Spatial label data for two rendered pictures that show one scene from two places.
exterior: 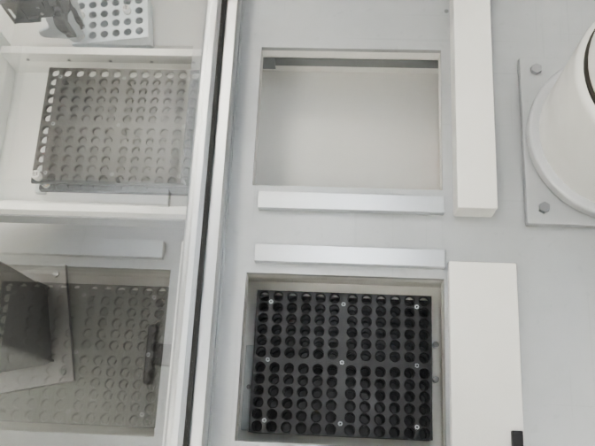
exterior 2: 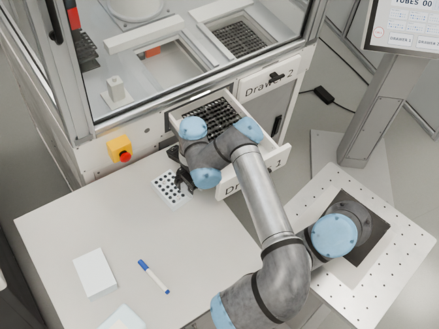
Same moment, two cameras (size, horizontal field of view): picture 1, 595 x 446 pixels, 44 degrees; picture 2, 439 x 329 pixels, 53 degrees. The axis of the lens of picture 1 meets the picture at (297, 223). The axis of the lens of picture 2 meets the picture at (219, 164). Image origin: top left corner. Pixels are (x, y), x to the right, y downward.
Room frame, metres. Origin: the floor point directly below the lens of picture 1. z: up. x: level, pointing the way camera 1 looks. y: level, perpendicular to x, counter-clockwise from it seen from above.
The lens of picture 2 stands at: (1.24, 0.85, 2.08)
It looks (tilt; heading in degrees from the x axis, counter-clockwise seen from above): 55 degrees down; 219
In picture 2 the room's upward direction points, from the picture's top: 8 degrees clockwise
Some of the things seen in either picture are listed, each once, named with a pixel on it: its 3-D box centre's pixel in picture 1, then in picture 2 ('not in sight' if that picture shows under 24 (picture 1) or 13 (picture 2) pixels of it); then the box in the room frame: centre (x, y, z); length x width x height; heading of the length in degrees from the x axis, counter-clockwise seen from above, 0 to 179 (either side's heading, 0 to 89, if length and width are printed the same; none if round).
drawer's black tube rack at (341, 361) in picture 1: (341, 365); not in sight; (0.11, -0.03, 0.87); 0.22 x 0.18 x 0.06; 79
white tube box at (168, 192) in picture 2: not in sight; (171, 190); (0.72, 0.25, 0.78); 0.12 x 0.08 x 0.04; 86
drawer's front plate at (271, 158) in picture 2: not in sight; (253, 172); (0.52, 0.42, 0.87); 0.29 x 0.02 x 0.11; 169
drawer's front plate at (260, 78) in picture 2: not in sight; (269, 78); (0.15, 0.17, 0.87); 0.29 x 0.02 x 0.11; 169
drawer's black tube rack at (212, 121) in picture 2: not in sight; (219, 132); (0.48, 0.23, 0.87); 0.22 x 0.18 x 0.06; 79
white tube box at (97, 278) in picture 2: not in sight; (95, 274); (1.09, 0.32, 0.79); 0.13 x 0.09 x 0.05; 75
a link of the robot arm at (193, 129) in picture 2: not in sight; (193, 138); (0.70, 0.32, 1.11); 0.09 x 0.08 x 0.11; 63
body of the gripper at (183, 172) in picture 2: not in sight; (193, 170); (0.70, 0.32, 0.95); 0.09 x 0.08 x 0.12; 86
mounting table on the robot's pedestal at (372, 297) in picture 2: not in sight; (341, 245); (0.41, 0.77, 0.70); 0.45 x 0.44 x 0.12; 91
